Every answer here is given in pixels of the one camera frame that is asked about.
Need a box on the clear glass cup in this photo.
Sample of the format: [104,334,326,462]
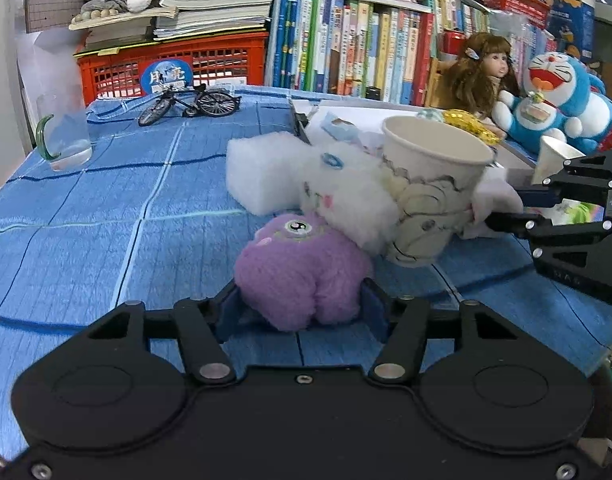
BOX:
[35,86,92,171]

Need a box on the white fluffy plush toy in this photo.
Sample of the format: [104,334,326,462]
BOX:
[297,142,399,256]

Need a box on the miniature black bicycle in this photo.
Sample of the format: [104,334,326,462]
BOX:
[138,84,241,127]

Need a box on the pale pink knit sock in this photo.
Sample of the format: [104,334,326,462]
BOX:
[460,167,524,240]

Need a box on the blue Doraemon plush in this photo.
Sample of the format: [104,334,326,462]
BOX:
[491,52,612,155]

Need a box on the purple plush toy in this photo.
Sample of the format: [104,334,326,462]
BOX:
[234,214,373,332]

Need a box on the red soda can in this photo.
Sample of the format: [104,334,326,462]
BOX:
[439,30,467,56]

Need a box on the black binder clip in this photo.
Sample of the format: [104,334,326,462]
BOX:
[289,99,312,144]

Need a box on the stack of flat books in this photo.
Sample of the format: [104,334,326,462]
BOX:
[68,0,274,52]

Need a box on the red plastic crate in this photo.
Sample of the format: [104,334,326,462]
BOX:
[76,29,268,104]

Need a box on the row of upright books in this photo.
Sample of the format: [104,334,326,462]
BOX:
[263,0,555,105]

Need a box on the small white paper cup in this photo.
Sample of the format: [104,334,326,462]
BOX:
[531,136,584,184]

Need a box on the brown haired doll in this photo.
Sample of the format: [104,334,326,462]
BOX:
[443,32,520,118]

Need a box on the gold sequin pouch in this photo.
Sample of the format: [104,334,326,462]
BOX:
[443,108,501,146]

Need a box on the white foam block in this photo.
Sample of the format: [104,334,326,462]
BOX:
[225,131,312,216]

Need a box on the white shallow box tray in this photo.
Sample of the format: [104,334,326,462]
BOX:
[287,97,537,187]

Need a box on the blue checked tablecloth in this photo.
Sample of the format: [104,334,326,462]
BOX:
[0,87,612,458]

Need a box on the large drawn paper cup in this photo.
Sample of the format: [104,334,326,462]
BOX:
[382,115,493,266]

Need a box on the green scrunchie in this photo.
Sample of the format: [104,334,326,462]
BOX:
[542,200,604,226]

